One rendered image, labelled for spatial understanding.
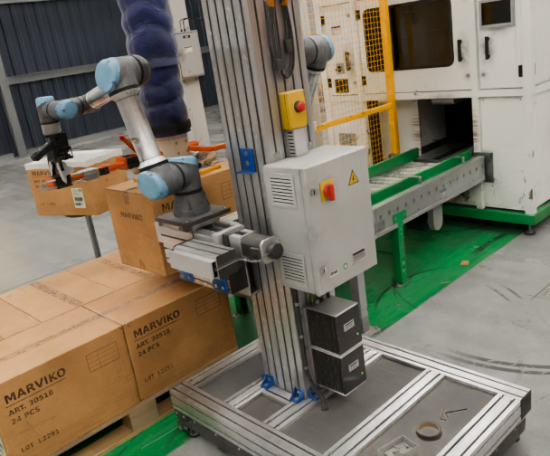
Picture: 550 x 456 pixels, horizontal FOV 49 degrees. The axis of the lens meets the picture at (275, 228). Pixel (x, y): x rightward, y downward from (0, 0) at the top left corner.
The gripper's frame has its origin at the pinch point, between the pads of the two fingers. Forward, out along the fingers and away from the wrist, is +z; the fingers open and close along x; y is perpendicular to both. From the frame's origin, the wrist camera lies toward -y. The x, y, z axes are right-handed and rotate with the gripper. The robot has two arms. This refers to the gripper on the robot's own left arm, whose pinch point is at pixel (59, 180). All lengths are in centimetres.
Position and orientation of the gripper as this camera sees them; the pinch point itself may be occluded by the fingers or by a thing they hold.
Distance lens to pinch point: 275.6
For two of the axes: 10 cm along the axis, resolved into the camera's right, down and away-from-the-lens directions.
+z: 1.2, 9.4, 3.0
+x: -7.0, -1.3, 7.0
